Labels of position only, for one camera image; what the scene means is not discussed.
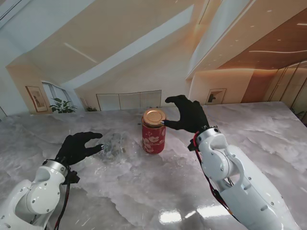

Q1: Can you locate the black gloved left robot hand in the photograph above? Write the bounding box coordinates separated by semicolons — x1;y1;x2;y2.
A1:
54;131;104;166

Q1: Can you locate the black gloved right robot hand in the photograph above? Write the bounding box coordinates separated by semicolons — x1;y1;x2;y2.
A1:
162;95;211;134

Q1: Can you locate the round gold tin lid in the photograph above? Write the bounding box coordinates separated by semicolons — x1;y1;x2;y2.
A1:
142;109;168;128

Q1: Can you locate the clear plastic bag of tea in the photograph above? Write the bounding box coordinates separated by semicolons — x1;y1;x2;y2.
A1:
94;133;138;164

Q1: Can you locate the red floral tea tin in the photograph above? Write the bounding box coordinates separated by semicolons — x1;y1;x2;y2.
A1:
141;119;166;155

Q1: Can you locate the framed picture with dark shape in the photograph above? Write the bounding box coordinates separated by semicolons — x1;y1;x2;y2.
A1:
207;88;227;105

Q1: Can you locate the large green potted plant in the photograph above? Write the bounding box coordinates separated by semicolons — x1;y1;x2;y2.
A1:
49;97;78;114

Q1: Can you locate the arched window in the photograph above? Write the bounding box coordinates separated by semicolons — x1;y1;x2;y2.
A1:
42;81;70;108

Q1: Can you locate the framed picture with beige shapes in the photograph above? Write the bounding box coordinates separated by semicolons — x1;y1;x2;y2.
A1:
25;85;48;112

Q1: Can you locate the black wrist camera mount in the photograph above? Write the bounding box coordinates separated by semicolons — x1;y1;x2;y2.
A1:
188;138;199;152
63;169;81;184

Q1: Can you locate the white panelled wall cabinet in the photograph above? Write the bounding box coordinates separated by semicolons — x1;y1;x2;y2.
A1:
96;90;162;111

